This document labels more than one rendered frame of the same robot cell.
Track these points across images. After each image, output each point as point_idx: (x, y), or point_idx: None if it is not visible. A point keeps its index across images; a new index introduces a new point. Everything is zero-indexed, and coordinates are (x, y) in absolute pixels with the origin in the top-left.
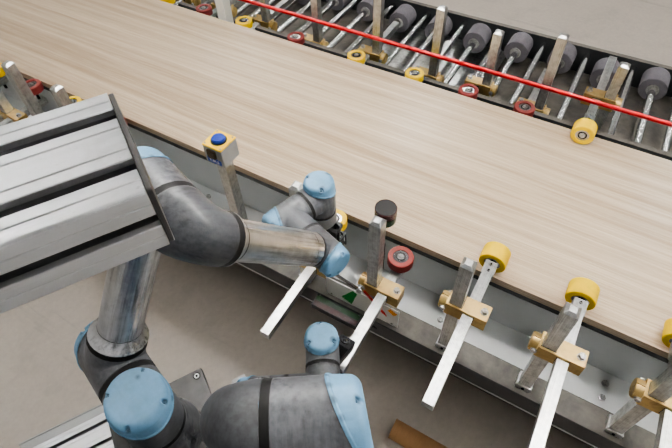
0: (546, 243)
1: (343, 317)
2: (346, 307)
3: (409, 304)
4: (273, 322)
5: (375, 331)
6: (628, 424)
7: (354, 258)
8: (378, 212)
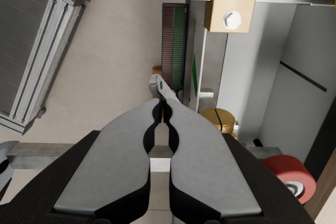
0: None
1: (165, 67)
2: (184, 63)
3: (234, 112)
4: None
5: (179, 96)
6: None
7: (289, 12)
8: None
